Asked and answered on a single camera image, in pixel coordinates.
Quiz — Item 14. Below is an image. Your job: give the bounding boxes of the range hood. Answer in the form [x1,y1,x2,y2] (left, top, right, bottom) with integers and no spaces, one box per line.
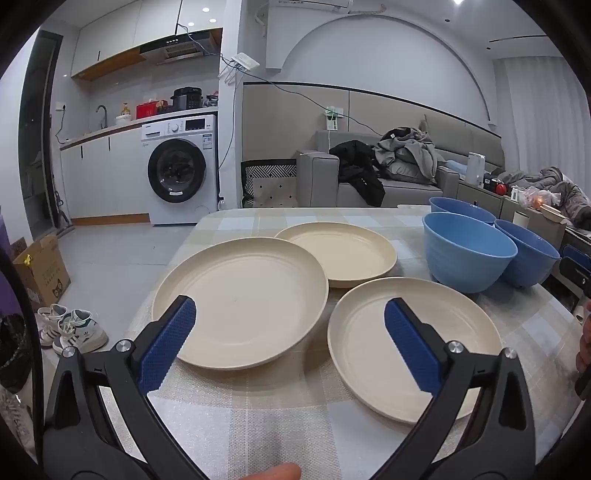
[140,30,222,64]

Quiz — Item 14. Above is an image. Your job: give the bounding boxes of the wooden box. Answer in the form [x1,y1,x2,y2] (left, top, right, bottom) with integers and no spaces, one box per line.
[539,203,568,224]

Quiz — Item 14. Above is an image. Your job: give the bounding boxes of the white sneaker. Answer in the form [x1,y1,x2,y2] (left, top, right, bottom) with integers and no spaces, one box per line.
[37,304,70,348]
[52,309,109,355]

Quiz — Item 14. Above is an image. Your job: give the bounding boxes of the blue bowl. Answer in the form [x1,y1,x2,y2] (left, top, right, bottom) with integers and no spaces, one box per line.
[422,212,519,294]
[494,219,561,289]
[429,197,497,227]

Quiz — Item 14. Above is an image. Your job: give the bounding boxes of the white air conditioner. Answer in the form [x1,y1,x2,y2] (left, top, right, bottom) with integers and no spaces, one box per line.
[268,0,352,12]

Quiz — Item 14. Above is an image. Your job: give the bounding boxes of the white washing machine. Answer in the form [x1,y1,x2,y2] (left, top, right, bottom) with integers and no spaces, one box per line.
[141,114,219,226]

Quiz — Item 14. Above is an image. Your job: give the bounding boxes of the plastic bag with orange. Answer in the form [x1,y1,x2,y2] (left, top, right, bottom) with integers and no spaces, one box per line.
[512,187,555,208]

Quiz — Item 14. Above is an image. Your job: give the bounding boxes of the black jacket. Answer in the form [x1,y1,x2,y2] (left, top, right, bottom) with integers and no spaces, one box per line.
[330,140,386,208]

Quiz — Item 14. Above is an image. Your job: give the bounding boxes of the black white patterned cushion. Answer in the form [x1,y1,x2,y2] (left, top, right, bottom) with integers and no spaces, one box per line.
[241,159,298,208]

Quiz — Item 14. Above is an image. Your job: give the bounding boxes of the black wall cable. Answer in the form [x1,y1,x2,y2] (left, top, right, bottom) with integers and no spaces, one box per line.
[221,54,384,136]

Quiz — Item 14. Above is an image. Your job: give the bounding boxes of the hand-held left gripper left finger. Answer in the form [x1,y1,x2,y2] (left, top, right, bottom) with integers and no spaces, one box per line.
[42,295,208,469]

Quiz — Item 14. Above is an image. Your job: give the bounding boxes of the white wall router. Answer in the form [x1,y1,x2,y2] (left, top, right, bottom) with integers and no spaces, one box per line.
[219,53,259,86]

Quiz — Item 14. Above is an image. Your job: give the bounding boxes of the cardboard box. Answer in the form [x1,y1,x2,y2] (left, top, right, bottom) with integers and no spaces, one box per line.
[13,234,71,311]

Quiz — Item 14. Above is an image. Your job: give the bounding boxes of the cream round plate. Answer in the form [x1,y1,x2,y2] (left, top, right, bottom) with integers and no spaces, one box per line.
[327,277,504,425]
[151,237,329,371]
[274,222,398,289]

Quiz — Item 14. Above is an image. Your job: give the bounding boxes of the white upper cabinets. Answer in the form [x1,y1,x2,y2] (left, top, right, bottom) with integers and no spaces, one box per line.
[71,0,241,80]

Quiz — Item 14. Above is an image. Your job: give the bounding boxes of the person's right hand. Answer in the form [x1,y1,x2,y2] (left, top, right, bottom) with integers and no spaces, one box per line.
[576,300,591,376]

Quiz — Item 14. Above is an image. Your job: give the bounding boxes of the wall socket charger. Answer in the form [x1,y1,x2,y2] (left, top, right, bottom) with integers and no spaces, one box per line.
[323,106,345,132]

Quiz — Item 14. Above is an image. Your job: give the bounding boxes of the grey side cabinet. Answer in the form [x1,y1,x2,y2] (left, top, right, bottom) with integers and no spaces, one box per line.
[457,178,568,250]

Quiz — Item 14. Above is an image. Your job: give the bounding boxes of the white base cabinets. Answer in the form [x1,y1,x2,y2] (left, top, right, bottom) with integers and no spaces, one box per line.
[60,131,151,223]

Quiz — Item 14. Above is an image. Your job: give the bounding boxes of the white curtain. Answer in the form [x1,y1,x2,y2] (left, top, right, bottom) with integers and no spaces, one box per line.
[492,55,591,195]

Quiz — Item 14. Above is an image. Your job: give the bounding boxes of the black pressure cooker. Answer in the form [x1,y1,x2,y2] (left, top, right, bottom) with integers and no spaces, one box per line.
[171,87,204,112]

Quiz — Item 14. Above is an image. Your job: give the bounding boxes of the purple plastic bag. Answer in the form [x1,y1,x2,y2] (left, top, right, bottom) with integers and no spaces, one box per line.
[0,217,19,317]

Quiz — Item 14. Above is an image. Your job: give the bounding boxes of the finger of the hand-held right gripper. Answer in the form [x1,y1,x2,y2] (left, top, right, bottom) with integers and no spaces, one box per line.
[560,244,591,302]

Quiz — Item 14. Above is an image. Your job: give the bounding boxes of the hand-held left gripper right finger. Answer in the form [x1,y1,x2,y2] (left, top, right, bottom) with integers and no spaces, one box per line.
[383,298,537,472]

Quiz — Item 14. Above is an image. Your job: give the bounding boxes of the black bag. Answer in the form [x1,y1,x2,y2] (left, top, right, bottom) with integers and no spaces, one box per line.
[0,314,33,393]

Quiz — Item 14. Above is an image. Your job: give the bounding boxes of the dark glass door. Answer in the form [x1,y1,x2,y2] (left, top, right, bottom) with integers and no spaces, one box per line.
[21,30,63,232]

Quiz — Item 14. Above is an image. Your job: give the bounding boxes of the grey hoodie pile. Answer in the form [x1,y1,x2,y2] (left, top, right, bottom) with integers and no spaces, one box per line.
[374,127,446,185]

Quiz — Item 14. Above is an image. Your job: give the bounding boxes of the stick vacuum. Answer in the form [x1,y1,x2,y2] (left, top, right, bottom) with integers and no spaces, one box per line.
[53,191,75,229]

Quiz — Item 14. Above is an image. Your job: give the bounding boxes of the grey blanket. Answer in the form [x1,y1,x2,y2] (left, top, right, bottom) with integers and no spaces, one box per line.
[499,167,591,227]

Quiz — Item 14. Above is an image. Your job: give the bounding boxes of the person's left hand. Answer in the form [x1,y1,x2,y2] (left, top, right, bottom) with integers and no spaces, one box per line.
[240,463,303,480]

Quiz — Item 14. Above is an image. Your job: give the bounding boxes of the grey sofa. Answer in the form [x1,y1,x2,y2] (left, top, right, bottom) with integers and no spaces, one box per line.
[295,113,504,208]

